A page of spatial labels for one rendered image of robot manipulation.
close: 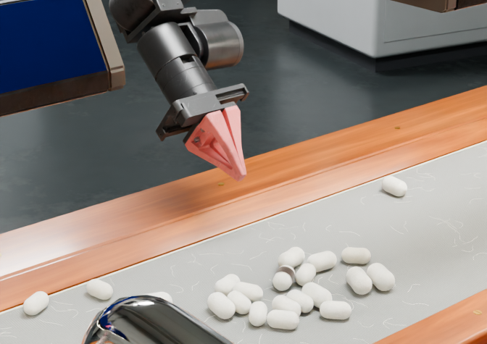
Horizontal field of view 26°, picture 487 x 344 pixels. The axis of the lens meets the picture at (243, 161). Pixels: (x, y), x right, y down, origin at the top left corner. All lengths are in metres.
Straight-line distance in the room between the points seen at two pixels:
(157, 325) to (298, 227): 0.94
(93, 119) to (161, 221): 2.61
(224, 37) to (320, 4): 3.27
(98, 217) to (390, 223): 0.34
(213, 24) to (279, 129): 2.40
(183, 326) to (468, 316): 0.74
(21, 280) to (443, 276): 0.45
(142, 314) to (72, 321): 0.75
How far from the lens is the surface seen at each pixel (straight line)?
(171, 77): 1.21
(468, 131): 1.53
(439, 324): 1.02
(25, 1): 0.76
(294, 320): 1.04
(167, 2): 1.23
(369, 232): 1.24
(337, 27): 4.44
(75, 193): 3.20
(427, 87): 4.17
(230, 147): 1.17
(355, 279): 1.10
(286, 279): 1.10
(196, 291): 1.11
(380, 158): 1.41
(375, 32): 4.22
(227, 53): 1.27
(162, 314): 0.32
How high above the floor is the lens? 1.28
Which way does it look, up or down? 22 degrees down
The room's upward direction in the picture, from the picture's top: straight up
